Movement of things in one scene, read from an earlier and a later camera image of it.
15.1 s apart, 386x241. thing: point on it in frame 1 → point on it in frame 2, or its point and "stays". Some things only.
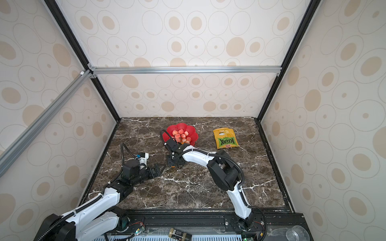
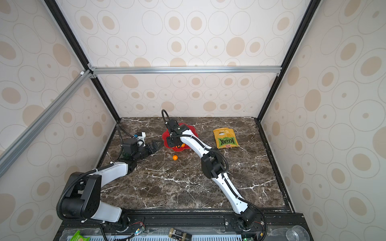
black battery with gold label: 179,235 stays
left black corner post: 54,6 stays
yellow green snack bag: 225,137 stays
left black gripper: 157,172 → 151,151
